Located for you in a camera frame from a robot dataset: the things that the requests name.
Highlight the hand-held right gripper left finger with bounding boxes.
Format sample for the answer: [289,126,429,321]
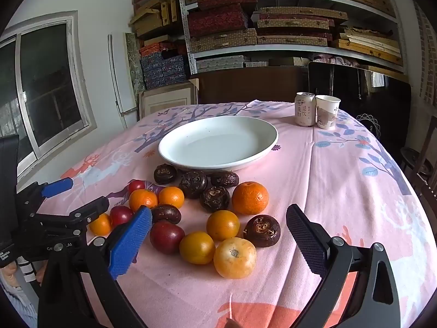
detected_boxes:
[37,206,152,328]

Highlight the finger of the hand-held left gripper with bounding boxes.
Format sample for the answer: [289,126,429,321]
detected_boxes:
[66,196,110,228]
[15,177,74,212]

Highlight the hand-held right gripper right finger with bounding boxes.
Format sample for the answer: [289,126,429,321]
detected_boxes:
[286,204,401,328]

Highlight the small smooth orange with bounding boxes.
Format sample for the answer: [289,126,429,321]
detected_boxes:
[89,213,113,236]
[158,186,185,209]

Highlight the small red plum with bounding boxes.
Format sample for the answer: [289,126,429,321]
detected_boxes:
[109,206,134,228]

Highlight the dark red plum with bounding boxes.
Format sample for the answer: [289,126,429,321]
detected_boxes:
[149,220,186,255]

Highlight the small textured mandarin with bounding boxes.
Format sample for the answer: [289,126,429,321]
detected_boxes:
[129,189,158,212]

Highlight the dark maroon plum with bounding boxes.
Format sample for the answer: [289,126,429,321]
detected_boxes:
[151,204,182,225]

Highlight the dark brown water chestnut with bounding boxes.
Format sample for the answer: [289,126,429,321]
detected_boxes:
[178,170,208,199]
[153,164,178,185]
[209,171,240,188]
[200,186,230,213]
[243,215,281,247]

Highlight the yellow-green tomato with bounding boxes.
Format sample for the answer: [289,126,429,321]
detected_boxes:
[179,231,216,265]

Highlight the large orange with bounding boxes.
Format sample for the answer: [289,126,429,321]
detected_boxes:
[232,181,270,215]

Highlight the pale yellow round fruit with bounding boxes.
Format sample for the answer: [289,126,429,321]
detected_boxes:
[214,237,257,279]

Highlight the orange-yellow tomato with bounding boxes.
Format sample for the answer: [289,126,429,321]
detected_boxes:
[206,210,240,241]

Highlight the white plate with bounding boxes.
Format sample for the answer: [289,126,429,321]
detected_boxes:
[158,115,279,172]

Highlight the person's left forearm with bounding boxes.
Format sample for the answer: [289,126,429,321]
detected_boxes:
[0,263,38,328]

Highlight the pink printed tablecloth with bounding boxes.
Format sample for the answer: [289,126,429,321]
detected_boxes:
[34,100,432,328]

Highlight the white framed sliding window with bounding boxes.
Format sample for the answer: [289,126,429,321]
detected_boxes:
[0,10,98,175]

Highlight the framed picture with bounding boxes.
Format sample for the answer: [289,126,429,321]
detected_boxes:
[138,78,199,120]

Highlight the white leaning board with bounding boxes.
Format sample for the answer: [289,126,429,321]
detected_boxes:
[108,32,139,115]

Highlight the white paper cup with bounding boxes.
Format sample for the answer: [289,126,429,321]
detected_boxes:
[315,95,341,130]

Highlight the pale drink can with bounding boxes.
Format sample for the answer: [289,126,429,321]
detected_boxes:
[294,92,316,127]

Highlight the dark wooden chair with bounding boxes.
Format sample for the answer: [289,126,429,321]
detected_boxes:
[399,114,437,212]

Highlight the green marbled panel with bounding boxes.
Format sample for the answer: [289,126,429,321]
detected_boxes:
[125,32,147,93]

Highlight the stack of blue patterned boxes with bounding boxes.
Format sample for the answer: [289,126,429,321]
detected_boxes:
[139,43,190,89]

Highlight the black glossy panel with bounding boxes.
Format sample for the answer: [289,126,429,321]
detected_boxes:
[307,61,412,151]

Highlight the brown wooden board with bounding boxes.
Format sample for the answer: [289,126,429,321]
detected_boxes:
[196,66,309,105]

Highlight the pink cloth bundle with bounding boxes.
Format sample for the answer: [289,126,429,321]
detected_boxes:
[312,54,359,67]

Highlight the stack of white patterned boxes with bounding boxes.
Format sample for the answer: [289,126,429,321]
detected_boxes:
[196,55,246,73]

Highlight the white metal shelf rack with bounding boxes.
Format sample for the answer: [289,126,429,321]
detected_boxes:
[178,0,408,76]

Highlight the stack of brown boxes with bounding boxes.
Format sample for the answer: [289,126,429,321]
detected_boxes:
[130,0,187,42]

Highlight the stack of tan wooden boxes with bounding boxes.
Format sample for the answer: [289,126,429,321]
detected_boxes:
[317,0,403,67]

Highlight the stack of woven flat boxes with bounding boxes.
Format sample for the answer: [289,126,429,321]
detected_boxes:
[182,0,349,53]

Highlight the red patterned box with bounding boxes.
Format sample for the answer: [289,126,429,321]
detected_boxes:
[187,3,248,36]

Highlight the brick patterned curtain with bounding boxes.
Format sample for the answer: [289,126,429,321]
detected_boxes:
[413,0,437,106]

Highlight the wire fan guard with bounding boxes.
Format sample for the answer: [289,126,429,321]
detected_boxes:
[355,113,381,137]

